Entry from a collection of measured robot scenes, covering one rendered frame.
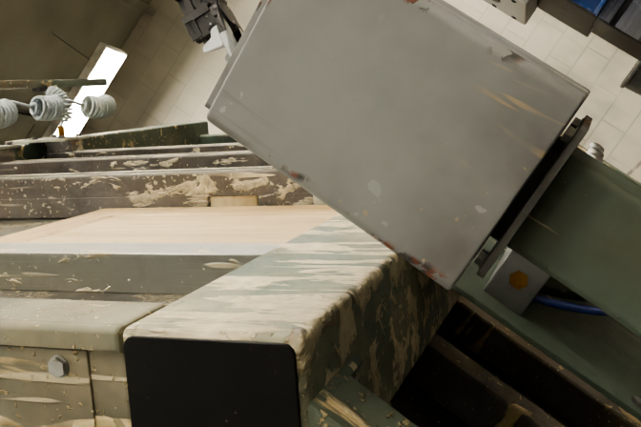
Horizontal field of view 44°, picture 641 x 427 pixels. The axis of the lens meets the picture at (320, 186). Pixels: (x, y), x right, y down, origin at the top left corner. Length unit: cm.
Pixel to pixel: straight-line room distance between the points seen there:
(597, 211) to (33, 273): 60
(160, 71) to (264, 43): 665
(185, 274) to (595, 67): 579
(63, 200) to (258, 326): 94
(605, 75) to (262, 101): 603
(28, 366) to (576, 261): 35
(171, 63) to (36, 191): 568
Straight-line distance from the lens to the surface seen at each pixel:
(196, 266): 76
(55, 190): 139
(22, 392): 57
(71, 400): 55
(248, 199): 121
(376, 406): 50
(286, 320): 48
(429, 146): 41
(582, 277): 44
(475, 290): 70
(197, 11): 156
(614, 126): 638
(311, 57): 42
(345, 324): 52
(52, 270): 85
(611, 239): 43
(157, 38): 714
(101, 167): 174
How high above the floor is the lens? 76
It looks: 12 degrees up
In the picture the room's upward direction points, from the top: 55 degrees counter-clockwise
